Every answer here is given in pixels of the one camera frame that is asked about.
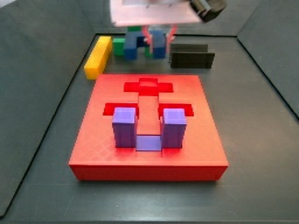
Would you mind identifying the yellow long bar block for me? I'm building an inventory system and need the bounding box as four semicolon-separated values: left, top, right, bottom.
84;36;112;80

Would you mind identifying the black angle fixture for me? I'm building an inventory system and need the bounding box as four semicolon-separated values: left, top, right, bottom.
170;44;215;69

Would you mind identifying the green arch block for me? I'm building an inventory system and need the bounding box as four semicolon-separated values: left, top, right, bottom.
112;26;152;60

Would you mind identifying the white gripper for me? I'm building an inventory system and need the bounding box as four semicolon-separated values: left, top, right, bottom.
110;0;200;52

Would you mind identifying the purple U-shaped block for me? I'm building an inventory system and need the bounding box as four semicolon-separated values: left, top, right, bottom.
112;107;187;151

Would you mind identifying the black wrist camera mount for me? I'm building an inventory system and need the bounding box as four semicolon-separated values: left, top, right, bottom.
190;0;227;23

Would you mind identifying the red slotted base block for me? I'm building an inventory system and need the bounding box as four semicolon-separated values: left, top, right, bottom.
70;74;230;181

